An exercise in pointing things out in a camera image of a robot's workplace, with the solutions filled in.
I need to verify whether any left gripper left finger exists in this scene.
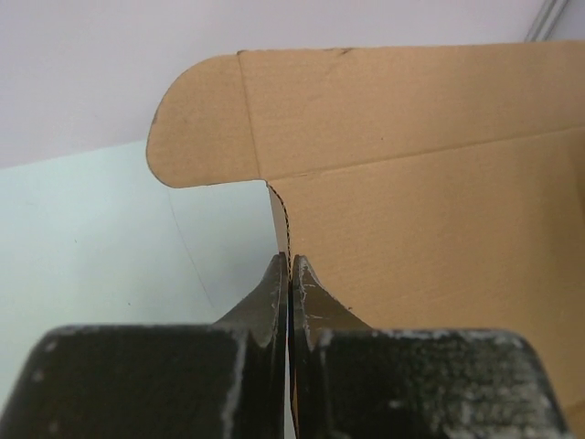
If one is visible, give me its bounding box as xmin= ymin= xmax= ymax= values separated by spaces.
xmin=1 ymin=254 xmax=289 ymax=438

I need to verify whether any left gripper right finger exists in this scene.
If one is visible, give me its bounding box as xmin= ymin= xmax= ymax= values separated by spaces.
xmin=291 ymin=255 xmax=573 ymax=438

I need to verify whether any brown cardboard box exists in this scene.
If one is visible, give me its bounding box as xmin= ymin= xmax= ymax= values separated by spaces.
xmin=146 ymin=41 xmax=584 ymax=433

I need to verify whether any right aluminium frame post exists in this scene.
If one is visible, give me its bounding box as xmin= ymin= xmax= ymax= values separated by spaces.
xmin=524 ymin=0 xmax=570 ymax=43

